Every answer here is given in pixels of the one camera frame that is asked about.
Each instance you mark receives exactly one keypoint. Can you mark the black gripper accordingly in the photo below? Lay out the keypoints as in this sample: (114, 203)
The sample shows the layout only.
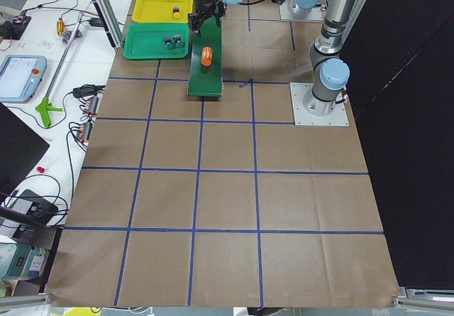
(204, 4)

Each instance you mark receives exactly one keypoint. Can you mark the yellow push button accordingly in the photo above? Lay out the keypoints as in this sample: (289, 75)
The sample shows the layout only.
(176, 12)

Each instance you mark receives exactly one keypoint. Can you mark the orange cylinder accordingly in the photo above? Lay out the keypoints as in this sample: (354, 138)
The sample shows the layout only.
(206, 56)

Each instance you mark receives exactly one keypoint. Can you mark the yellow plastic tray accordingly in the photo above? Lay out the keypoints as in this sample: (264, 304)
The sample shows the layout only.
(160, 11)

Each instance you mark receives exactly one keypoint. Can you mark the green conveyor belt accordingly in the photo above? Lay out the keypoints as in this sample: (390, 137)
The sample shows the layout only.
(206, 81)

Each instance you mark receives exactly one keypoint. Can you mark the green plastic tray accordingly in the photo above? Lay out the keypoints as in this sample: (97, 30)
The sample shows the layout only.
(144, 41)

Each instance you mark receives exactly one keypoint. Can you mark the black power adapter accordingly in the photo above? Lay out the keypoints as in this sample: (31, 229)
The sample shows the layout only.
(96, 22)

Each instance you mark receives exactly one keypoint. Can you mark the gold resistor block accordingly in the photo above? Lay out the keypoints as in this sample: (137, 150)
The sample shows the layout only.
(60, 27)

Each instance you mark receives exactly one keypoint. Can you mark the blue teach pendant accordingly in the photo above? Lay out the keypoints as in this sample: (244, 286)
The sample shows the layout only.
(21, 76)

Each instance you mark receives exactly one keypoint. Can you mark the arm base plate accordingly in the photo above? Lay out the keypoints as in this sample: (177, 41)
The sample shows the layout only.
(309, 111)
(312, 15)

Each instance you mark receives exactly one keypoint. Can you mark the aluminium frame post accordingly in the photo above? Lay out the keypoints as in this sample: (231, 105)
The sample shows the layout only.
(109, 21)

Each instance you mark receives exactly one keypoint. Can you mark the green handled reach grabber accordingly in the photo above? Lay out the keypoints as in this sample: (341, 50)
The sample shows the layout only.
(46, 106)

